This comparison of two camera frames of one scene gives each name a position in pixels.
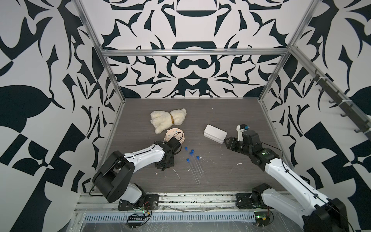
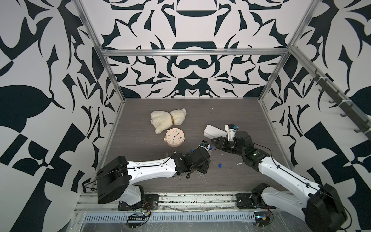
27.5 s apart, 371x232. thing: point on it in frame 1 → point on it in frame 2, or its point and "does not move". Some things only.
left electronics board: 135,221 does not move
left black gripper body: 170,163 → 203,168
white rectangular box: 215,134 does not move
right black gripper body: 239,146 → 231,147
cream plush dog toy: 163,120 does not move
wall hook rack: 339,100 does not move
